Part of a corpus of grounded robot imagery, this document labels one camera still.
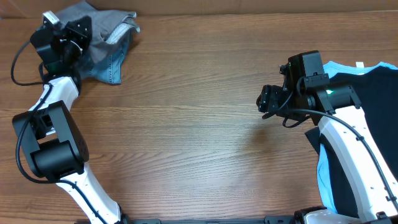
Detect grey cotton shorts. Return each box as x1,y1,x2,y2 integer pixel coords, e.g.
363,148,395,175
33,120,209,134
55,1,140,63

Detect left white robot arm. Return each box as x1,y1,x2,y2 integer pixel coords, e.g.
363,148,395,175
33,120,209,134
12,11,130,223

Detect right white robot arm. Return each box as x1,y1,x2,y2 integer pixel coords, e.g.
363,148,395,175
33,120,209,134
256,83,397,223

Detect folded blue denim shorts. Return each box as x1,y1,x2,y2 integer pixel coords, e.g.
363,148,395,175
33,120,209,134
76,32,132,85

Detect black t-shirt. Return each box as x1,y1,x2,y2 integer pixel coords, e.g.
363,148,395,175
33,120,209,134
304,65,398,218

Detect light blue t-shirt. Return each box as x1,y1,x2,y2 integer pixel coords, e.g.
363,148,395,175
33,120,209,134
305,61,397,218

